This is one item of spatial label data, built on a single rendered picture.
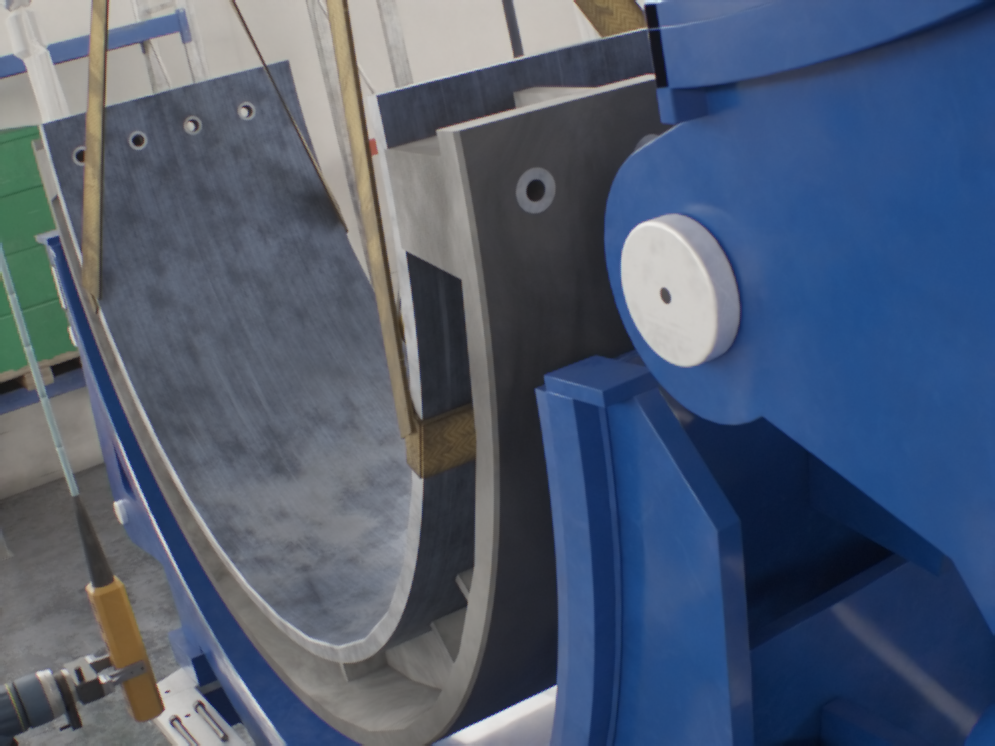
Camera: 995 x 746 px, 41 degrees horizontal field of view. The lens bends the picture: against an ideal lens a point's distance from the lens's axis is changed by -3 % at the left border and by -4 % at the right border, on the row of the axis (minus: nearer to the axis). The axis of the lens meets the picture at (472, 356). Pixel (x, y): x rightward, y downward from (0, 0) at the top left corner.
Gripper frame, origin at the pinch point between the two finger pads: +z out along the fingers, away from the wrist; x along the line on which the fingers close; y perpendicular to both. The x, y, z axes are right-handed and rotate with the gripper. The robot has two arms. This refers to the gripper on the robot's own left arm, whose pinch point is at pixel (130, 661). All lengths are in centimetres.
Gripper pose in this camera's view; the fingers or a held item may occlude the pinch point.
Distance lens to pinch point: 297.8
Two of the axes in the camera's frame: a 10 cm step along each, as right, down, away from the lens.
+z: 8.5, -3.1, 4.3
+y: -2.1, -9.4, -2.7
